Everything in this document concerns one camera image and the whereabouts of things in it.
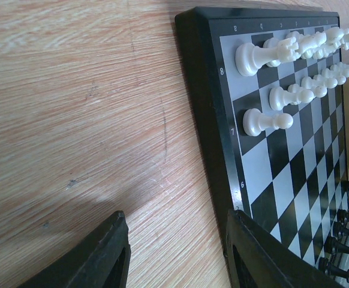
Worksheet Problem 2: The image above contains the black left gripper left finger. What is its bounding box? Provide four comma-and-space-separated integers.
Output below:
20, 211, 131, 287

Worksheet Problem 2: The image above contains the white chess pawn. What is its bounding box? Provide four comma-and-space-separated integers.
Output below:
243, 108, 294, 136
269, 87, 315, 110

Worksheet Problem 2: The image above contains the black chess piece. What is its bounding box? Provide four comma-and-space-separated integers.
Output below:
318, 257, 349, 283
324, 236, 349, 254
333, 222, 349, 238

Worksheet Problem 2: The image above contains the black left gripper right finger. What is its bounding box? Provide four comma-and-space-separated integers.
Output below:
226, 209, 341, 287

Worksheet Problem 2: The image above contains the white chess piece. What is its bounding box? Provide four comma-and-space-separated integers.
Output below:
263, 37, 283, 68
235, 37, 299, 77

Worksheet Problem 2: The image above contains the black and grey chessboard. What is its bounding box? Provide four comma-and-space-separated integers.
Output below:
174, 7, 349, 288

